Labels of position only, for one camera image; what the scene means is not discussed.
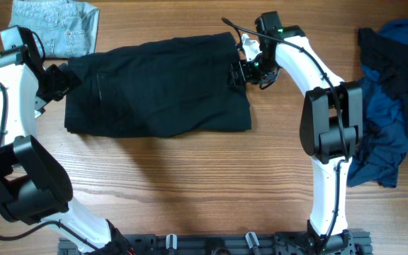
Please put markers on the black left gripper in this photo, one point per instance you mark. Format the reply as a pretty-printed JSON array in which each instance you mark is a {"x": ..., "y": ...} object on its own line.
[{"x": 66, "y": 79}]

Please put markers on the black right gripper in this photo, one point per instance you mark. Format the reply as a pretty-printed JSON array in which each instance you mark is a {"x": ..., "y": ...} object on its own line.
[{"x": 243, "y": 65}]

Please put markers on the black shorts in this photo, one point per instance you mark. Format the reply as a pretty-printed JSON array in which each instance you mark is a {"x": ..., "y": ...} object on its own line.
[{"x": 159, "y": 89}]

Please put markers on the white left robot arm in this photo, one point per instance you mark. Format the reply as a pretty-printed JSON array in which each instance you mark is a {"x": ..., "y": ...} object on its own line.
[{"x": 34, "y": 188}]

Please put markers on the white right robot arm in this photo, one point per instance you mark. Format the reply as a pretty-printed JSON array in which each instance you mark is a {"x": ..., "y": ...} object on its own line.
[{"x": 331, "y": 127}]

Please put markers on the folded light blue jeans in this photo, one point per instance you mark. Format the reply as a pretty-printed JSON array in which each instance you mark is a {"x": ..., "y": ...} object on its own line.
[{"x": 63, "y": 29}]

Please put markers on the blue garment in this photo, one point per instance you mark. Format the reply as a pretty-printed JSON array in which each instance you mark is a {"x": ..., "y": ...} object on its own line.
[{"x": 385, "y": 144}]

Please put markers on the dark navy garment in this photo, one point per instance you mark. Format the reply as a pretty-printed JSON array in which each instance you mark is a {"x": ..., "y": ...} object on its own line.
[{"x": 390, "y": 59}]

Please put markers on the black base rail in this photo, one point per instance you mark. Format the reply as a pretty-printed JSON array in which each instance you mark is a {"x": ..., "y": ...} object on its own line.
[{"x": 211, "y": 244}]

